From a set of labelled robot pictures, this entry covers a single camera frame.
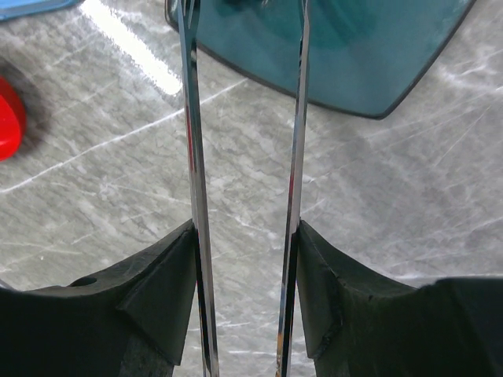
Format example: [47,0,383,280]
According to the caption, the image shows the metal food tongs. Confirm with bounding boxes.
[176,1,310,376]

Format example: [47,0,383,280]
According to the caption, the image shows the dark teal square plate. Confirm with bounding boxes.
[163,0,477,120]

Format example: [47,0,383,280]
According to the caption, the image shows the red round cup lid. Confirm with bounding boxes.
[0,77,27,161]

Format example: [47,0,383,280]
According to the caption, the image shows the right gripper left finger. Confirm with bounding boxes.
[1,221,196,376]

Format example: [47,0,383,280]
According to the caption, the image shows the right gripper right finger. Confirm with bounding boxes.
[297,222,502,376]

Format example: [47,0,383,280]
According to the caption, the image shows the blue lunch box lid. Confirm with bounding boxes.
[1,0,80,21]

